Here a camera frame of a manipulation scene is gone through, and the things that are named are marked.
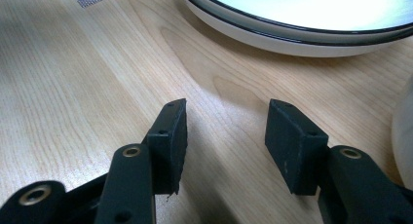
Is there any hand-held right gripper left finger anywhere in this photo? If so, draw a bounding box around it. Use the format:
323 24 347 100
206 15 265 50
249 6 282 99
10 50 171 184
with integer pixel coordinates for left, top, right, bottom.
146 97 189 196

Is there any white bowl with dark rim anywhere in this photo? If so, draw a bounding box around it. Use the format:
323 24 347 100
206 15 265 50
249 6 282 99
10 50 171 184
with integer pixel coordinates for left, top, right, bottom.
391 76 413 191

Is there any white plate with dark rim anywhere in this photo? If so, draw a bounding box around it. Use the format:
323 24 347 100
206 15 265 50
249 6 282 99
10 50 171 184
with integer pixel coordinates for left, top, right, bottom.
178 0 413 58
193 0 413 37

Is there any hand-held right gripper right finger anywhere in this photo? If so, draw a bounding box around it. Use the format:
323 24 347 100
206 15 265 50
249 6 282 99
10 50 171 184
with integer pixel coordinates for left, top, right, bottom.
264 98 330 197

